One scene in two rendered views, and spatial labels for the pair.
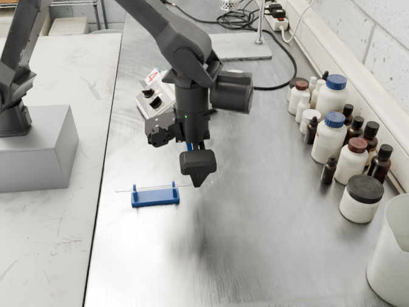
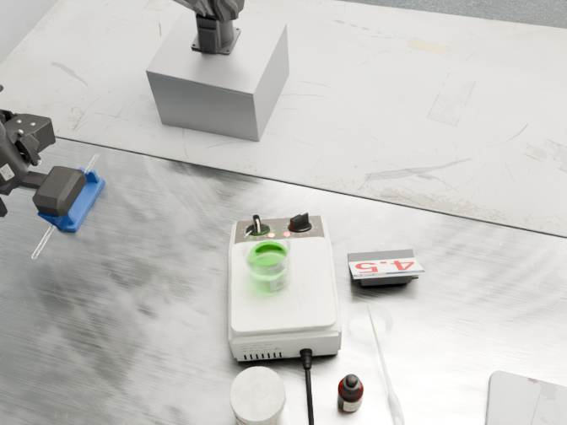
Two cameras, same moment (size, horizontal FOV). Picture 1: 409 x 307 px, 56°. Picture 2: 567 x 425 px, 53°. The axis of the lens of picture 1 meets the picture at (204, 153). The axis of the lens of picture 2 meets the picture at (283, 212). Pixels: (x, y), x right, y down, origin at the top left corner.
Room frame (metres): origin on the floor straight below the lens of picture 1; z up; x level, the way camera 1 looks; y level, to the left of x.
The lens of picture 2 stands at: (1.07, -0.25, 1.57)
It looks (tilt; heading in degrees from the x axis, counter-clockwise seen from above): 53 degrees down; 117
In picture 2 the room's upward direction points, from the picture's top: 5 degrees counter-clockwise
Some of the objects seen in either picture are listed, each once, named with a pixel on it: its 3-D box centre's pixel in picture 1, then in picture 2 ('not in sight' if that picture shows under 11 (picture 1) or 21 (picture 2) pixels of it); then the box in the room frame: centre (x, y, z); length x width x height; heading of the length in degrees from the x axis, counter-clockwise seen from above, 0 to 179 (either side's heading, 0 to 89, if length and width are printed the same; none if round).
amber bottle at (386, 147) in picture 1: (380, 164); not in sight; (0.60, -0.37, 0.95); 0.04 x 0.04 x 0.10
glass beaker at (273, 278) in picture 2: not in sight; (266, 262); (0.90, 0.04, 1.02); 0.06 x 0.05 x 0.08; 46
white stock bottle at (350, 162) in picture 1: (352, 161); not in sight; (0.62, -0.32, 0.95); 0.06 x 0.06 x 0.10
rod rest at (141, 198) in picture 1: (154, 192); (78, 196); (0.55, 0.10, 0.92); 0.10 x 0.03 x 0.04; 97
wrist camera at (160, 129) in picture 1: (163, 127); (19, 132); (0.56, 0.07, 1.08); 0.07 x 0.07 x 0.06; 6
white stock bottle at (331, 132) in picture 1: (330, 137); not in sight; (0.69, -0.29, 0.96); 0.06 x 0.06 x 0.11
